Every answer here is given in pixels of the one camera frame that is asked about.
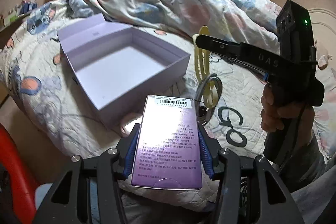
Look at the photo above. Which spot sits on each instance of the person's right hand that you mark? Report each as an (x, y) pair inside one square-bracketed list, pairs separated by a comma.
[(271, 117)]

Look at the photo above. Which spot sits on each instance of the lilac open gift box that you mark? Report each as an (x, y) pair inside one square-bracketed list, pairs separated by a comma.
[(118, 65)]

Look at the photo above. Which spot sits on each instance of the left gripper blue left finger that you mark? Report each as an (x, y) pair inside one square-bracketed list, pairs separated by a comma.
[(130, 153)]

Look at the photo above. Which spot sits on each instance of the white cartoon quilted bedspread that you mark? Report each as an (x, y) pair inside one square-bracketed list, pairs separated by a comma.
[(43, 86)]

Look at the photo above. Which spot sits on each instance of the red round chair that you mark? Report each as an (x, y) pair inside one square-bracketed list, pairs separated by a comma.
[(17, 184)]

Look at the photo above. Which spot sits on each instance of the cream yellow hair clip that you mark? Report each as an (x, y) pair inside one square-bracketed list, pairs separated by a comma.
[(202, 70)]

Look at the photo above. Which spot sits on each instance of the desk clutter items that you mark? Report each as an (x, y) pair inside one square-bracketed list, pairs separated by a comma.
[(20, 10)]

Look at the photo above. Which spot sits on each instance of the pastel floral duvet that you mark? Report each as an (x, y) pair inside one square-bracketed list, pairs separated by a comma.
[(250, 21)]

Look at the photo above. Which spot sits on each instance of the purple product box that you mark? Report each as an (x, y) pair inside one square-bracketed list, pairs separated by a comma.
[(168, 151)]

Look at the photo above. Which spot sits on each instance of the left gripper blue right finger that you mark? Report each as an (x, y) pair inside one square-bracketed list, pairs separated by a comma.
[(209, 148)]

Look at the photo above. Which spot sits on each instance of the pink round cosmetic jar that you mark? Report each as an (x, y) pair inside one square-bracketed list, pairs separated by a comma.
[(128, 122)]

